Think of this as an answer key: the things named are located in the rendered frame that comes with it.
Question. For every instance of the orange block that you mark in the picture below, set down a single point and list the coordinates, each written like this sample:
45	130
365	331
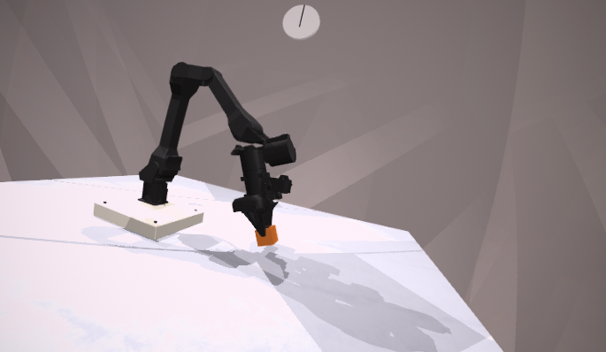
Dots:
271	237

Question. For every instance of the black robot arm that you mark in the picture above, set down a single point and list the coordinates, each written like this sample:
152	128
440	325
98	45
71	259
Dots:
165	162

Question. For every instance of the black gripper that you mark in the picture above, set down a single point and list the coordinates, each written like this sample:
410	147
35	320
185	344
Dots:
255	206

